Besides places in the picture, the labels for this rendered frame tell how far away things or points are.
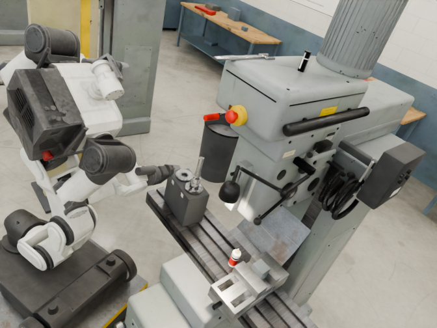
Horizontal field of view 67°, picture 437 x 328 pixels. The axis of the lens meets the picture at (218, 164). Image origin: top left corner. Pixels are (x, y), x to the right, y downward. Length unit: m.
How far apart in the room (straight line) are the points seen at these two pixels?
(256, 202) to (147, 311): 0.74
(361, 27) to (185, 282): 1.22
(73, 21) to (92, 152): 1.59
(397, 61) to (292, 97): 4.63
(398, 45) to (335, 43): 4.28
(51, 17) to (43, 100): 1.45
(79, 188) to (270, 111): 0.67
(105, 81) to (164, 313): 1.04
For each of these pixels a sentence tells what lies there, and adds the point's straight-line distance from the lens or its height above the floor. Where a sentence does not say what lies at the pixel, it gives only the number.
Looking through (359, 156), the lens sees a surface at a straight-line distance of 1.37.
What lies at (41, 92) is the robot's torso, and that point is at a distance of 1.10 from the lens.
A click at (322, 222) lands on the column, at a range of 1.66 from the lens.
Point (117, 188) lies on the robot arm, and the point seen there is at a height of 1.29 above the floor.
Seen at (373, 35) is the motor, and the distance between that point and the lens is 1.22.
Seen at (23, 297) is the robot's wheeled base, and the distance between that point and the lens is 1.94.
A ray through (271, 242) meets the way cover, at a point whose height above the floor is 0.96.
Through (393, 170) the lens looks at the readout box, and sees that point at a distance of 1.24.
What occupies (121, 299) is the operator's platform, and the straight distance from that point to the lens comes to 2.08.
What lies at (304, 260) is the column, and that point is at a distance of 1.82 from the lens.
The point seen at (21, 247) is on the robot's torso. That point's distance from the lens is 1.95.
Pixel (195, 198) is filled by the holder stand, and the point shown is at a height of 1.14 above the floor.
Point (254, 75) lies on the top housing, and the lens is 0.95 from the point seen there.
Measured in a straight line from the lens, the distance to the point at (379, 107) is 1.55.
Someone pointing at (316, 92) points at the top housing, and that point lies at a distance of 0.99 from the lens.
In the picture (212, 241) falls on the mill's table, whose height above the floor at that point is 0.95.
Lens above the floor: 2.18
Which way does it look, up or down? 34 degrees down
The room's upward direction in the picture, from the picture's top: 16 degrees clockwise
